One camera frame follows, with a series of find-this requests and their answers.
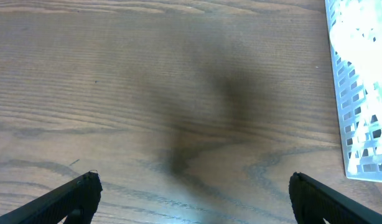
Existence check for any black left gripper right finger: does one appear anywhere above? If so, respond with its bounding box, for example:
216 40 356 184
289 172 382 224

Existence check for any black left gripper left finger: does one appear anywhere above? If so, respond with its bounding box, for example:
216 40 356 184
0 172 102 224

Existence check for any clear plastic perforated basket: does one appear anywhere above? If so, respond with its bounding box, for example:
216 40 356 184
325 0 382 182

